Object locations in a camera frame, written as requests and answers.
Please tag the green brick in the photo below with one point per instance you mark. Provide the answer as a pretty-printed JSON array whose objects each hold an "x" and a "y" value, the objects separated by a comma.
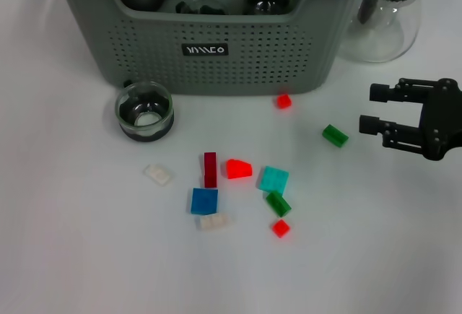
[
  {"x": 335, "y": 135},
  {"x": 278, "y": 204}
]

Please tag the small white brick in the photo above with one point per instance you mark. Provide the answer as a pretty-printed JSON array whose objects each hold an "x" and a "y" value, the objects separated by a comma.
[{"x": 159, "y": 174}]

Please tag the small red brick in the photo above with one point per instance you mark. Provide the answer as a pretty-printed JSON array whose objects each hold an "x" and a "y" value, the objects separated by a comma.
[
  {"x": 281, "y": 228},
  {"x": 284, "y": 101}
]

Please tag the grey-green perforated storage bin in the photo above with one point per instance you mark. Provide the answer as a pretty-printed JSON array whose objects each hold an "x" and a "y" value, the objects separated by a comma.
[{"x": 252, "y": 57}]

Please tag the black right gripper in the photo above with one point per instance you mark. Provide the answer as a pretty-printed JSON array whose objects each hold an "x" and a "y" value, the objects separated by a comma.
[{"x": 445, "y": 119}]

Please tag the blue square plate brick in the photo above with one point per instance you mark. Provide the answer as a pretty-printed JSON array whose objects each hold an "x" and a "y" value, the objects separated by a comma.
[{"x": 204, "y": 201}]

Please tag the teal square plate brick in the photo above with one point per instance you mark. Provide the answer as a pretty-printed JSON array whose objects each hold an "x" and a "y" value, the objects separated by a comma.
[{"x": 273, "y": 179}]

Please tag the red sloped brick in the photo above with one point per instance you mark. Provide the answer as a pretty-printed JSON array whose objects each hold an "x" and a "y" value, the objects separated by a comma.
[{"x": 238, "y": 169}]

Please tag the long dark red brick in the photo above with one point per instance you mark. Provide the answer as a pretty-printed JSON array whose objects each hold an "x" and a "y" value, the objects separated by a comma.
[{"x": 210, "y": 169}]

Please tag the white long brick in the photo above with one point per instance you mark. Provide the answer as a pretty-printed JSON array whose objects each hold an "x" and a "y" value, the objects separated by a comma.
[{"x": 214, "y": 222}]

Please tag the glass carafe black lid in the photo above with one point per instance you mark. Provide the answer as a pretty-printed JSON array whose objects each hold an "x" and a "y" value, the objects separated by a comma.
[{"x": 386, "y": 29}]

